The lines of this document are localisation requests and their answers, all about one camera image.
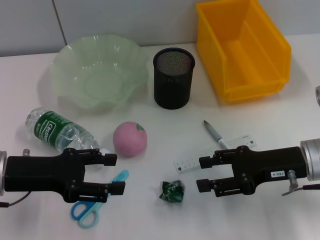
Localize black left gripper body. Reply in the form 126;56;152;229
4;147;87;204

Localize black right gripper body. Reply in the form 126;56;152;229
230;145;308;196

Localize clear plastic ruler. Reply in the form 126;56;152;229
173;134;258;174

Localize pink toy peach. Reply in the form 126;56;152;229
112;121;148;158

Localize green plastic wrapper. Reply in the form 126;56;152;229
157;179;186;204

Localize blue plastic scissors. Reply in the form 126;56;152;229
70;169;130;229

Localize clear green-label water bottle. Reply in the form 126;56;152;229
25;107;112;170

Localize grey white pen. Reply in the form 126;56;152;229
203;119;230;151

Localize black mesh pen cup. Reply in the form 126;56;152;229
152;47;196;110

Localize green glass fruit bowl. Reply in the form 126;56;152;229
49;35;150;116

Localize yellow plastic bin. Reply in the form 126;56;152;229
195;0;293;103

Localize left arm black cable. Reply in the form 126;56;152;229
0;149;31;208

